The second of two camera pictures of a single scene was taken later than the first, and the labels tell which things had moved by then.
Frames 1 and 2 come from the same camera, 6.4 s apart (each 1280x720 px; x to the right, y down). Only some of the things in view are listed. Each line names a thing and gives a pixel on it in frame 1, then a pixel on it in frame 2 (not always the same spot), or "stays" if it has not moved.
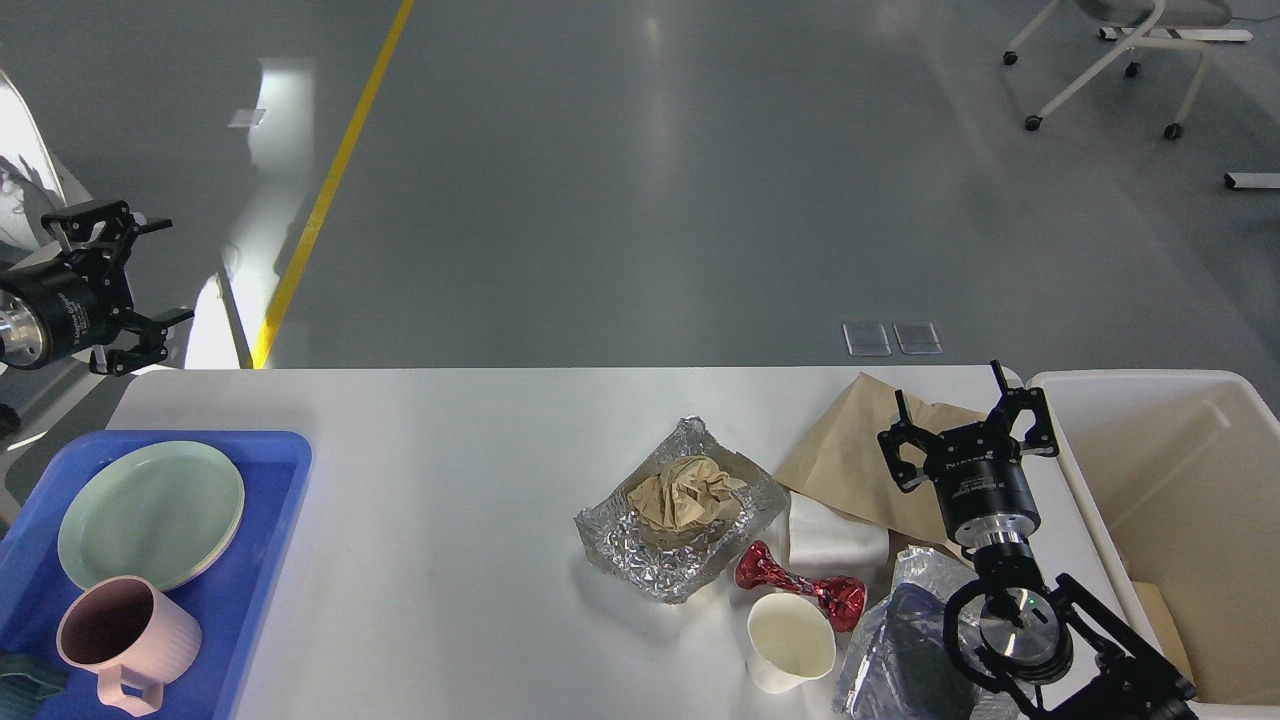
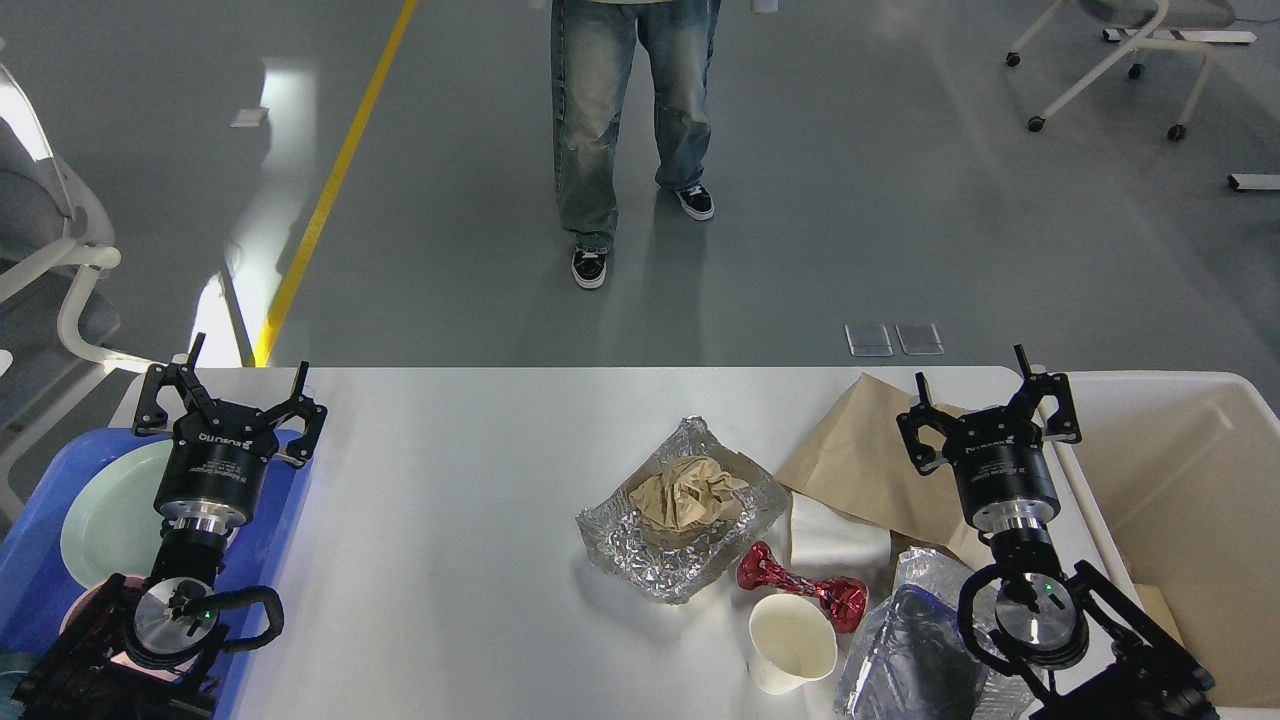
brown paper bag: x=843 y=466 stays
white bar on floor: x=1252 y=180 stays
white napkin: x=823 y=544 stays
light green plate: x=160 y=511 stays
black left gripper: x=81 y=307 -> x=219 y=452
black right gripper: x=983 y=485 -> x=1006 y=480
